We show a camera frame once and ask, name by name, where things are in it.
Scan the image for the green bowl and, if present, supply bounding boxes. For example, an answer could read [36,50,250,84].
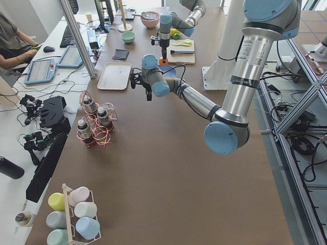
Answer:
[121,31,135,44]

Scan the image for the round yellow lemon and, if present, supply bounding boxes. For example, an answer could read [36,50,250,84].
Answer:
[170,28,180,37]

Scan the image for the wooden cutting board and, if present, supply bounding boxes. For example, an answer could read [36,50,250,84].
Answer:
[167,39,195,64]

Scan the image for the near blue teach pendant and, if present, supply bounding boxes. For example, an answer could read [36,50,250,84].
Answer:
[24,59,56,85]

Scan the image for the right rear tea bottle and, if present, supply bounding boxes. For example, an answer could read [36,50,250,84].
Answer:
[97,107,114,131]

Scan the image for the grey cup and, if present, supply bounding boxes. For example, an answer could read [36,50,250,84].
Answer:
[46,211,66,229]

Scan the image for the blue teach pendant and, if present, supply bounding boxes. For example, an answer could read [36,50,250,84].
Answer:
[57,45,83,69]
[24,59,56,85]

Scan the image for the pink ice bucket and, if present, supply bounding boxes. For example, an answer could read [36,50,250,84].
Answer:
[141,11,160,29]

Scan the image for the cream rabbit tray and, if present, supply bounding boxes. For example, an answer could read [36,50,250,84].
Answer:
[97,62,131,90]

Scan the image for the black keyboard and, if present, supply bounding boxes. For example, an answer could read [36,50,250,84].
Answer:
[59,25,75,48]

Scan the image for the yellow cup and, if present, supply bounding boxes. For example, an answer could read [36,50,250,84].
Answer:
[48,192,65,211]

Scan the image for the orange fruit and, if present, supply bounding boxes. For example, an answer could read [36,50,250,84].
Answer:
[159,57,169,66]

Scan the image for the seated person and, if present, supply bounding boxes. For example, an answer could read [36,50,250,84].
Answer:
[1,12,38,69]

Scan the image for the aluminium frame post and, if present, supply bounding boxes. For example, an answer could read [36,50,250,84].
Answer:
[58,0,96,79]

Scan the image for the white cup rack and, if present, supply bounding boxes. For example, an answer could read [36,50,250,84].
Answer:
[62,183,102,245]

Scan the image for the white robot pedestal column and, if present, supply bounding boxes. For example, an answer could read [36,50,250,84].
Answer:
[218,0,245,61]

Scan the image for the pink cup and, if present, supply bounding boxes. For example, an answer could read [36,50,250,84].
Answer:
[68,186,89,207]

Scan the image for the green lime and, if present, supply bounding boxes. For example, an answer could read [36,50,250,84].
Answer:
[173,33,180,40]

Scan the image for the blue plate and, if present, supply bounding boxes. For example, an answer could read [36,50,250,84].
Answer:
[157,65,177,77]

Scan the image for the copper wire bottle rack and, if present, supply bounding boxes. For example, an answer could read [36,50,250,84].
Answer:
[76,90,118,148]

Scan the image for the steel muddler black tip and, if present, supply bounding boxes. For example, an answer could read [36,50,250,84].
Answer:
[170,50,195,55]

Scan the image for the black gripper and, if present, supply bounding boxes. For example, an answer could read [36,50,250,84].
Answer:
[161,46,167,61]
[142,82,152,101]

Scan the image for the blue cup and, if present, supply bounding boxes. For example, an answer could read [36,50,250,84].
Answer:
[75,216,100,240]

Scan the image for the front tea bottle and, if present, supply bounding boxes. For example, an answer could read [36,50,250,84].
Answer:
[77,119,96,147]

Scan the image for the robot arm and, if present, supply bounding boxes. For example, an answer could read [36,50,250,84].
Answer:
[158,0,205,64]
[141,1,301,155]

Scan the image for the white cup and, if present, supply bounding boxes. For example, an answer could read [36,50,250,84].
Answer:
[74,202,98,218]

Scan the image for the grey folded cloth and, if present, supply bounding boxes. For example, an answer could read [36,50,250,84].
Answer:
[112,48,129,60]

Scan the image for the yellow plastic knife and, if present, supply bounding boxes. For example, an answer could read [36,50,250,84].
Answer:
[171,40,192,46]

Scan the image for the black computer mouse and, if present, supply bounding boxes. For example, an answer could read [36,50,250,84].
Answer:
[43,45,55,53]

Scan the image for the black bottle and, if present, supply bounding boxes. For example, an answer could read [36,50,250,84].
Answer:
[1,156,25,179]

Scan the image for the wooden stand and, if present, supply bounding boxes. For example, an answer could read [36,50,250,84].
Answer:
[115,0,133,33]

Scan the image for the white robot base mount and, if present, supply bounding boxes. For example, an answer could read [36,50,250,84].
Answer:
[202,65,230,90]

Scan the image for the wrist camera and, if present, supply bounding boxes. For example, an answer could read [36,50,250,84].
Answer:
[150,35,160,45]
[130,72,143,89]

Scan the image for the far blue teach pendant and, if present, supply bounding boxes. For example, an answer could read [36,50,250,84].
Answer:
[57,45,83,69]

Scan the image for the black foam holder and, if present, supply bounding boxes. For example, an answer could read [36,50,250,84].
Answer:
[39,95,71,135]

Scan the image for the black monitor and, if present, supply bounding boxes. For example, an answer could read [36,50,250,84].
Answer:
[94,0,114,34]

